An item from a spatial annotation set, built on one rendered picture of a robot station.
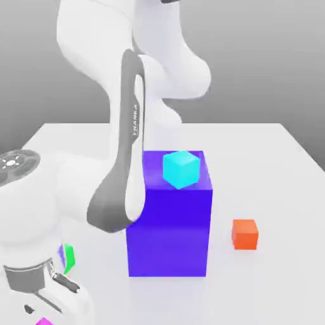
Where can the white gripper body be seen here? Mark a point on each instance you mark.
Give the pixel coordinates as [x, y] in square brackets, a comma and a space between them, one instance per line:
[71, 309]

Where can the small magenta cube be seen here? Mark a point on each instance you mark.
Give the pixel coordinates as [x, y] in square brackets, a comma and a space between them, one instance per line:
[44, 322]

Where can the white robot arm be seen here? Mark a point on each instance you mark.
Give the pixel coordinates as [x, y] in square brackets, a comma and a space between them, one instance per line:
[91, 50]

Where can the small green cube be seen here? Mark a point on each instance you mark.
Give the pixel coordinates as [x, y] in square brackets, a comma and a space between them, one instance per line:
[69, 257]

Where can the small cyan cube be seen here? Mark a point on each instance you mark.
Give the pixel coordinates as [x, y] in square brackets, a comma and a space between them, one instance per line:
[180, 170]

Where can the small orange cube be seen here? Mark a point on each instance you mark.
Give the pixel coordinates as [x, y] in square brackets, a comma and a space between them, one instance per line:
[245, 234]

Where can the large blue box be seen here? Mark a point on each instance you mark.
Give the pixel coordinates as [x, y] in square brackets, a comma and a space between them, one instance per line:
[167, 228]

